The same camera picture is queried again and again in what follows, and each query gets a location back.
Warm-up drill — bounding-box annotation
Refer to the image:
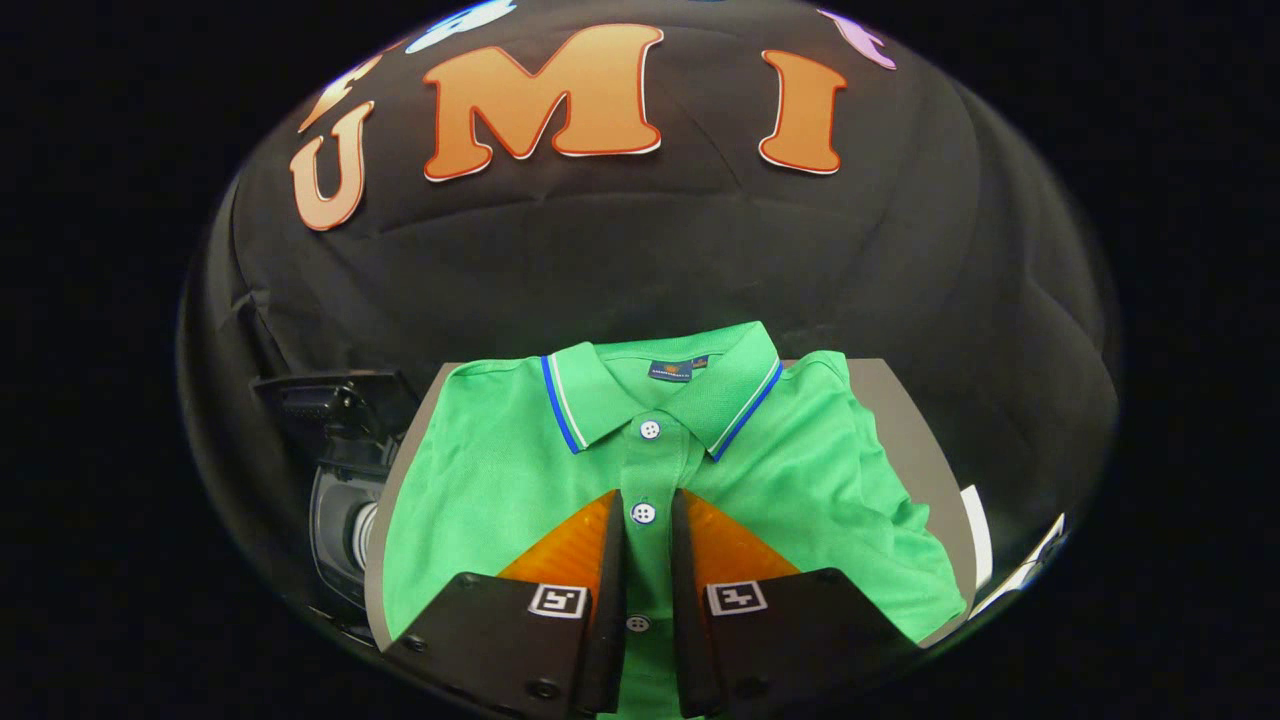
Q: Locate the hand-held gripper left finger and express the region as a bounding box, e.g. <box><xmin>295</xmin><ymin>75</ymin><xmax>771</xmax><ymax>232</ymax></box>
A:
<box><xmin>380</xmin><ymin>488</ymin><xmax>629</xmax><ymax>720</ymax></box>

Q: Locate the green polo shirt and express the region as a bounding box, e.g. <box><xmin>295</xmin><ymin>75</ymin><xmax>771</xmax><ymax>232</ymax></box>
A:
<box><xmin>383</xmin><ymin>320</ymin><xmax>969</xmax><ymax>720</ymax></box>

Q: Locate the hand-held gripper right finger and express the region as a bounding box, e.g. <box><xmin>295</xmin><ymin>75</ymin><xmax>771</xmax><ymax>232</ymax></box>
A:
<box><xmin>672</xmin><ymin>489</ymin><xmax>921</xmax><ymax>720</ymax></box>

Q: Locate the grey washing machine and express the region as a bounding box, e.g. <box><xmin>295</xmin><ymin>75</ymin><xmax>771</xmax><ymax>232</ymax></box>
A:
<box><xmin>305</xmin><ymin>435</ymin><xmax>401</xmax><ymax>626</ymax></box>

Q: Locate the black backdrop cloth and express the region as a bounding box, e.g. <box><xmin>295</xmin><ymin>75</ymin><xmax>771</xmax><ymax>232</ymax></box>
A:
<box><xmin>178</xmin><ymin>0</ymin><xmax>1121</xmax><ymax>641</ymax></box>

